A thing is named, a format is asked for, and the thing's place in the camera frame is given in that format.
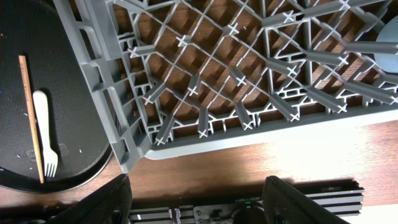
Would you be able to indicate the white plastic fork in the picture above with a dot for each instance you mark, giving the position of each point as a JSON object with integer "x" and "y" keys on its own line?
{"x": 50, "y": 157}

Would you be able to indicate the light blue plastic cup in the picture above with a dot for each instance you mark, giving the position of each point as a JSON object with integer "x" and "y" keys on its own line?
{"x": 387, "y": 60}

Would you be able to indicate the grey plastic dishwasher rack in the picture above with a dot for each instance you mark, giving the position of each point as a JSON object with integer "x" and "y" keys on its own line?
{"x": 174, "y": 78}

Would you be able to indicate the round black tray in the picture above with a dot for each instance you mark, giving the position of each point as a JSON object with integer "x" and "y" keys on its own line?
{"x": 34, "y": 29}

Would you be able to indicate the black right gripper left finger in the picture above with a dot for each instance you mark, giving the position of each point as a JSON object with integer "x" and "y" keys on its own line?
{"x": 109, "y": 204}

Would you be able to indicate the wooden chopstick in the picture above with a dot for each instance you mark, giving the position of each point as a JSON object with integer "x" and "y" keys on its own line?
{"x": 31, "y": 115}

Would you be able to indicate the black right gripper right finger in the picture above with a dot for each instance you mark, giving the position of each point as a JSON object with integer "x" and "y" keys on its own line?
{"x": 283, "y": 203}

